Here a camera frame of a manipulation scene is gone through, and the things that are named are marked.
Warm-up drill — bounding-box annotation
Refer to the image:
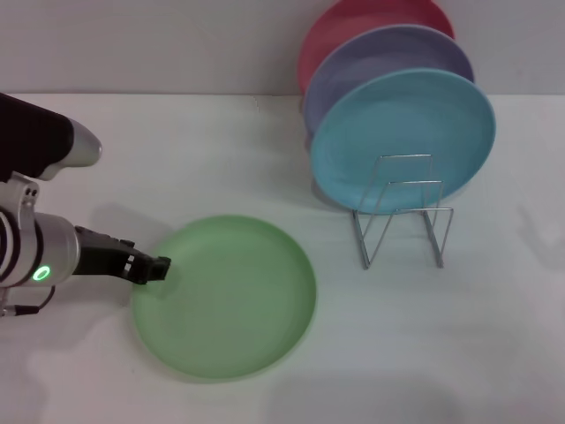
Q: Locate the green round plastic plate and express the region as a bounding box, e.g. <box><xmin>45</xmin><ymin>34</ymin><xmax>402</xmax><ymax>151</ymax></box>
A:
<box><xmin>132</xmin><ymin>215</ymin><xmax>318</xmax><ymax>384</ymax></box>

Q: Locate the purple round plastic plate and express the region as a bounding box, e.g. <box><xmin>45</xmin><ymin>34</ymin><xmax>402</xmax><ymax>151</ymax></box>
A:
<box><xmin>302</xmin><ymin>25</ymin><xmax>476</xmax><ymax>142</ymax></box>

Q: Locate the red round plastic plate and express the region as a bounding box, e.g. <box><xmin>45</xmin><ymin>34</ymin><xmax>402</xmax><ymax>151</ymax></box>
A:
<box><xmin>298</xmin><ymin>0</ymin><xmax>456</xmax><ymax>96</ymax></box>

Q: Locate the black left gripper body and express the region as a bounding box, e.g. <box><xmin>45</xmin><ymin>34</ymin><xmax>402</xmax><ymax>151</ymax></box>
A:
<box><xmin>72</xmin><ymin>225</ymin><xmax>135</xmax><ymax>277</ymax></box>

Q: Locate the teal round plastic plate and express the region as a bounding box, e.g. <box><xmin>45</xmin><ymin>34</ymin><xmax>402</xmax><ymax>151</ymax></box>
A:
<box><xmin>309</xmin><ymin>67</ymin><xmax>497</xmax><ymax>216</ymax></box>

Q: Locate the chrome wire plate rack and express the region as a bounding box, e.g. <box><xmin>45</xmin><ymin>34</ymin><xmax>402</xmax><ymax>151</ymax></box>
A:
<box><xmin>351</xmin><ymin>153</ymin><xmax>455</xmax><ymax>271</ymax></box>

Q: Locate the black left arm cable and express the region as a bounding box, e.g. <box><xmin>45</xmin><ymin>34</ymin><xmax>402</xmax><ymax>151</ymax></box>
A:
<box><xmin>0</xmin><ymin>284</ymin><xmax>57</xmax><ymax>317</ymax></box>

